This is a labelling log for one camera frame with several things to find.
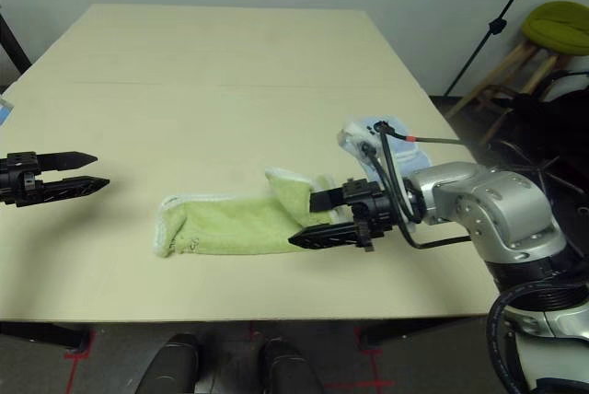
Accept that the black table base foot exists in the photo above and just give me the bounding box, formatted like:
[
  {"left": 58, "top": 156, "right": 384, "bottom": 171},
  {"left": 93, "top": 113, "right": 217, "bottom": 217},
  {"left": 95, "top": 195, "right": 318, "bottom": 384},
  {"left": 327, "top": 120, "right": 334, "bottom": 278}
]
[
  {"left": 0, "top": 321, "right": 91, "bottom": 352},
  {"left": 358, "top": 318, "right": 489, "bottom": 352}
]

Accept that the thin cable with red band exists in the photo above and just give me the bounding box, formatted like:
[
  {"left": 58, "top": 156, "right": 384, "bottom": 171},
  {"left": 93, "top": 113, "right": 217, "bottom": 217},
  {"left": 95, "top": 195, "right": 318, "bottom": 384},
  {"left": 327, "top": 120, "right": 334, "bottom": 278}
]
[{"left": 375, "top": 121, "right": 464, "bottom": 145}]

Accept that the green towel with white trim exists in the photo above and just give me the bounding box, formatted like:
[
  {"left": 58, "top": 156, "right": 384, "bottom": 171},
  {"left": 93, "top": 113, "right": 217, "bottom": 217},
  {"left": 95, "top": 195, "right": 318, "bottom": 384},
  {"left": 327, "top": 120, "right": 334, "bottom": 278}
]
[{"left": 152, "top": 167, "right": 351, "bottom": 258}]

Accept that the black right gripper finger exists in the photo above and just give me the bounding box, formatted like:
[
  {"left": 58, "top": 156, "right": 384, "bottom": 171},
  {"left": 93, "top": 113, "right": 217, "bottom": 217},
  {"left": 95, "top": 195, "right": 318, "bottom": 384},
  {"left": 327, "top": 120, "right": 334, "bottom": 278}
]
[
  {"left": 310, "top": 187, "right": 353, "bottom": 214},
  {"left": 288, "top": 222, "right": 364, "bottom": 250}
]

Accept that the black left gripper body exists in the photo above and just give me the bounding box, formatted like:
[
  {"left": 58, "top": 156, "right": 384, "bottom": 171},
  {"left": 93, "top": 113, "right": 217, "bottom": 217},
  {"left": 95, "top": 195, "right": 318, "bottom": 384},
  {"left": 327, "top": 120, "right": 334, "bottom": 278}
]
[{"left": 0, "top": 151, "right": 45, "bottom": 207}]

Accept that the black office chair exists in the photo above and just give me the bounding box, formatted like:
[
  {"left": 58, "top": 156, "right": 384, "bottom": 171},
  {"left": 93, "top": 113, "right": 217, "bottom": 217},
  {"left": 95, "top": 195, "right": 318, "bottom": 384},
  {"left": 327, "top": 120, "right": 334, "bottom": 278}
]
[{"left": 487, "top": 69, "right": 589, "bottom": 211}]

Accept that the light blue folded towel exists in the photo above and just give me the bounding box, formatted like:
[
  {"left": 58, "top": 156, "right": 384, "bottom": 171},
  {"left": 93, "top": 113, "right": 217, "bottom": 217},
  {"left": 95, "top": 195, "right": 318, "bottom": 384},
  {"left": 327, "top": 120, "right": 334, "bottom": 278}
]
[{"left": 344, "top": 113, "right": 436, "bottom": 174}]

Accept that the dark robot right foot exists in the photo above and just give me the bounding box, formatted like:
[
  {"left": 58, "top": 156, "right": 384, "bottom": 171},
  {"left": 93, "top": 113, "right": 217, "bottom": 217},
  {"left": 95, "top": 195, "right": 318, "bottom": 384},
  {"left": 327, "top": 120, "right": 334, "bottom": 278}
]
[{"left": 261, "top": 338, "right": 323, "bottom": 394}]

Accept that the beige side table black frame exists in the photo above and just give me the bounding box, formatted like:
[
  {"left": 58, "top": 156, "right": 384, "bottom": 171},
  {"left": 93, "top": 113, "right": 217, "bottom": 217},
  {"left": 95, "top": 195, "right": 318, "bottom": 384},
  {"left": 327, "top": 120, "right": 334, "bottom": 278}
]
[{"left": 0, "top": 6, "right": 32, "bottom": 75}]

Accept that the dark robot left foot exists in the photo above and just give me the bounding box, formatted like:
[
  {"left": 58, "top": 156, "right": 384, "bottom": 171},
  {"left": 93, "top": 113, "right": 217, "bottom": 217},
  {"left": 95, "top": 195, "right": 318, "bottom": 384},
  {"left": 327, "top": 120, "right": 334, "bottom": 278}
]
[{"left": 146, "top": 332, "right": 202, "bottom": 394}]

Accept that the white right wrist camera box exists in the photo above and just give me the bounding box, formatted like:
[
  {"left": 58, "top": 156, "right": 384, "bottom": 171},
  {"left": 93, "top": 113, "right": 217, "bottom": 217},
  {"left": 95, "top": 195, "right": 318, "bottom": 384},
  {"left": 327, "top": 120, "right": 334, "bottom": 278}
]
[{"left": 337, "top": 118, "right": 386, "bottom": 174}]

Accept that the dark robot foot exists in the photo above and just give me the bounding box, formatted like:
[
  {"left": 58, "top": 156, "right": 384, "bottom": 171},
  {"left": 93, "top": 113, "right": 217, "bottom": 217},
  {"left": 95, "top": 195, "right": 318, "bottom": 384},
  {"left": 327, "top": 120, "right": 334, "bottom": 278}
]
[
  {"left": 146, "top": 332, "right": 202, "bottom": 394},
  {"left": 261, "top": 338, "right": 323, "bottom": 394}
]

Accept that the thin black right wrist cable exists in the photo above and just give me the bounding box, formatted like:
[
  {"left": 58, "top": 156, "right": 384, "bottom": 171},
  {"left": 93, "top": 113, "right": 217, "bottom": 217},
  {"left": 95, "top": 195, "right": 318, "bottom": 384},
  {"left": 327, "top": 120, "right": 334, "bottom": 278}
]
[{"left": 361, "top": 129, "right": 473, "bottom": 250}]

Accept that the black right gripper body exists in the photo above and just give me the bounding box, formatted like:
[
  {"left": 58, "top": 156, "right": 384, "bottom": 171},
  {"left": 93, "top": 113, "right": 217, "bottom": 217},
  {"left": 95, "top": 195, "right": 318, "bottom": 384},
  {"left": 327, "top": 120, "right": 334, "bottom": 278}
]
[{"left": 342, "top": 177, "right": 401, "bottom": 252}]

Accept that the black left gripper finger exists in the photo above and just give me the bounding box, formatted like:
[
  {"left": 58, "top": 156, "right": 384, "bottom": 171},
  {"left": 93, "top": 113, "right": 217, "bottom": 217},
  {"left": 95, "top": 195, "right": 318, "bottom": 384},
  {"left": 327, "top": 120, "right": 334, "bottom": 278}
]
[
  {"left": 35, "top": 151, "right": 98, "bottom": 172},
  {"left": 34, "top": 176, "right": 111, "bottom": 204}
]

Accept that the wooden stool green cushion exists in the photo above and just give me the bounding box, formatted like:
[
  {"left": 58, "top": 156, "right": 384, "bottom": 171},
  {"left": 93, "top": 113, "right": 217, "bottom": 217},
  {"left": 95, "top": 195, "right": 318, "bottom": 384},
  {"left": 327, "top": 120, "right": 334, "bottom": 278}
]
[{"left": 445, "top": 1, "right": 589, "bottom": 145}]

